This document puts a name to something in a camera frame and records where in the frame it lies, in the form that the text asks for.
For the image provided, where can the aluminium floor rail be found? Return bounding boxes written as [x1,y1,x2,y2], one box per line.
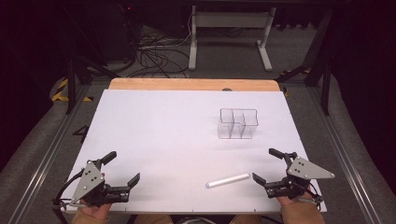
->
[305,86,385,224]
[7,84,92,224]

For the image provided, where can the tangle of floor cables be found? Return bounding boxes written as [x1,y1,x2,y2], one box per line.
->
[122,6,191,79]

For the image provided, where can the yellow black floor tape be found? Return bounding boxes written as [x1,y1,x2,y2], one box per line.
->
[50,77,94,104]

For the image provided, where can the black metal stand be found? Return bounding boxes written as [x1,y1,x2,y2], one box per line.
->
[275,7,335,117]
[60,4,121,115]

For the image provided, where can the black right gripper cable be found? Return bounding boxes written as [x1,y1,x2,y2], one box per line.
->
[306,181,325,209]

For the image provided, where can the white metal desk frame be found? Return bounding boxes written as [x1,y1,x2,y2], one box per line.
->
[188,5,277,73]

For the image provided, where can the white chalk stick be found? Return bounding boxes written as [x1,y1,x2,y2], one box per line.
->
[205,173,251,189]

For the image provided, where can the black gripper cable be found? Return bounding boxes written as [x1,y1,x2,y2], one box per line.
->
[51,167,86,224]
[306,181,325,209]

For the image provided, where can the person's right leg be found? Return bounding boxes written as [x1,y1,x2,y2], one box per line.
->
[229,214,263,224]

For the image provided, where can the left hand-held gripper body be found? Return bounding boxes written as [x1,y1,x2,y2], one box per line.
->
[69,159,131,208]

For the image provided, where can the wooden table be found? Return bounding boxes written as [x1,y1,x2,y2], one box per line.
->
[107,77,281,92]

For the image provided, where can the clear acrylic compartment organizer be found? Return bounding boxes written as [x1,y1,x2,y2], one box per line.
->
[217,107,260,140]

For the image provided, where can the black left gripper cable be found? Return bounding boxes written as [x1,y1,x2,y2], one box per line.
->
[51,167,86,224]

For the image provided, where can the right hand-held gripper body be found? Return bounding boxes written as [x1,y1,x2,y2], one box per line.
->
[264,151,336,201]

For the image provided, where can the person's right hand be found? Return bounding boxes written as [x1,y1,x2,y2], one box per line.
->
[276,189,314,207]

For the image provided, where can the person's left hand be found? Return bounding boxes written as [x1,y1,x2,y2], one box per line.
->
[78,200,113,218]

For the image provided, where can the white table mat board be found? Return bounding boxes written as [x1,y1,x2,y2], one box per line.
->
[61,89,328,216]

